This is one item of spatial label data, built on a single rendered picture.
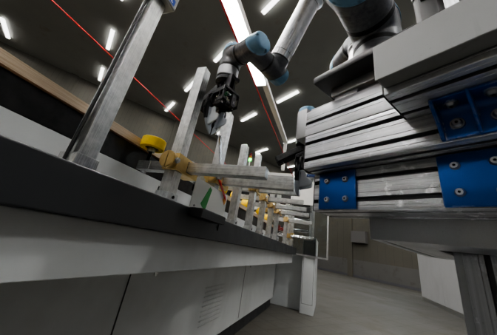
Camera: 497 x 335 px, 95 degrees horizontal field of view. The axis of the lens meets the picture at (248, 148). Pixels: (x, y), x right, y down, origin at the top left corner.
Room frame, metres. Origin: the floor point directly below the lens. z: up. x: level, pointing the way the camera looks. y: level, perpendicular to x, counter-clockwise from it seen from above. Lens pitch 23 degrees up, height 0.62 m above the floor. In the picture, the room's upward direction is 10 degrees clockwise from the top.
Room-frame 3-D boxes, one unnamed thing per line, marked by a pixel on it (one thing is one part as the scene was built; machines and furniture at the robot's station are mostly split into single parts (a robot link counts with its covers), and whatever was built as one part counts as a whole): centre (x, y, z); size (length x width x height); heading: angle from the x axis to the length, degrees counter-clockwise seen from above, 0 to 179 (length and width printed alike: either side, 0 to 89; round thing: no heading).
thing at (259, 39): (0.60, 0.04, 1.24); 0.11 x 0.11 x 0.08; 44
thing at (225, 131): (0.88, 0.11, 0.91); 0.04 x 0.04 x 0.48; 69
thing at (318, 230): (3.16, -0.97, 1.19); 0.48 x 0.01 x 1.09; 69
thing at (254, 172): (0.67, 0.14, 0.81); 0.44 x 0.03 x 0.04; 69
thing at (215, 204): (0.84, 0.10, 0.75); 0.26 x 0.01 x 0.10; 159
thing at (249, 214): (1.35, -0.07, 0.93); 0.04 x 0.04 x 0.48; 69
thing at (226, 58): (0.65, 0.12, 1.24); 0.09 x 0.08 x 0.11; 44
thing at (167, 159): (0.67, 0.19, 0.81); 0.14 x 0.06 x 0.05; 159
